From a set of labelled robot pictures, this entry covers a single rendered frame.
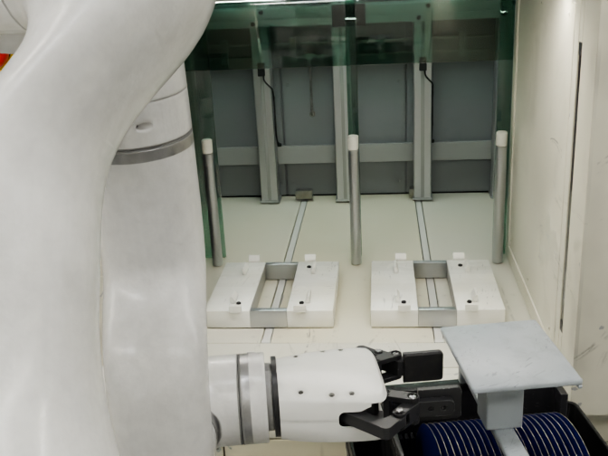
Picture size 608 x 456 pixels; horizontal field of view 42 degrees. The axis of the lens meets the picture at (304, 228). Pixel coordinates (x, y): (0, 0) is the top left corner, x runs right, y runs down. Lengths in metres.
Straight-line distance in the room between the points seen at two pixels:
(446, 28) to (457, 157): 0.52
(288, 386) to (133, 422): 0.16
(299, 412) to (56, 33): 0.44
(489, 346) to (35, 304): 0.51
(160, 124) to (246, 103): 1.31
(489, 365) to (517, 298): 0.65
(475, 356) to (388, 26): 0.81
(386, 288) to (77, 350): 0.99
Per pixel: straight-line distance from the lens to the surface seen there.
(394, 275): 1.40
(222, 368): 0.74
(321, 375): 0.75
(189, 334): 0.64
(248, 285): 1.39
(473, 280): 1.39
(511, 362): 0.77
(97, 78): 0.40
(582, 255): 1.00
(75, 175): 0.41
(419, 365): 0.81
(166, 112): 0.61
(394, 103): 1.89
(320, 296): 1.33
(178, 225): 0.64
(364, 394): 0.73
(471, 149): 1.91
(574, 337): 1.05
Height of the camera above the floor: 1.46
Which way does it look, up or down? 20 degrees down
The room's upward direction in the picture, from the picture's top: 3 degrees counter-clockwise
